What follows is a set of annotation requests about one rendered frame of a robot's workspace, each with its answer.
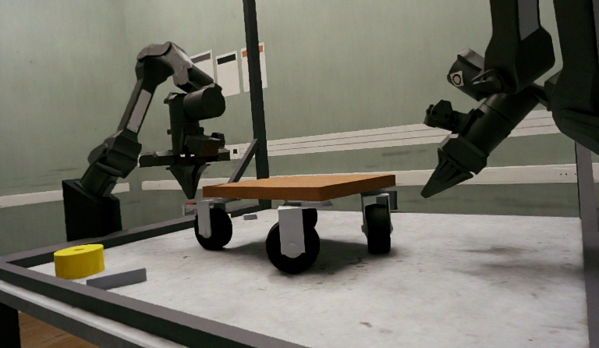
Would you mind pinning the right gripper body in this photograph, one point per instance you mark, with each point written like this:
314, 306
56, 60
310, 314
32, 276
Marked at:
159, 158

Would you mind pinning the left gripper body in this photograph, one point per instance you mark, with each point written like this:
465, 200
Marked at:
486, 130

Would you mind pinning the grey flat bar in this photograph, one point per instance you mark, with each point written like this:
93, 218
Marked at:
117, 279

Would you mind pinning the yellow short cylinder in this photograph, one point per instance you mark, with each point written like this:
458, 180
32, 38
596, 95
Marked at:
79, 262

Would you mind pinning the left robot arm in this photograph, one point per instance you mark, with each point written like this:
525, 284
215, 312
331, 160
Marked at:
519, 52

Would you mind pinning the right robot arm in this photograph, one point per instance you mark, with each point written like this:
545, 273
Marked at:
118, 155

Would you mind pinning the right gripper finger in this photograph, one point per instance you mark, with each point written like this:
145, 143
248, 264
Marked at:
196, 173
184, 178

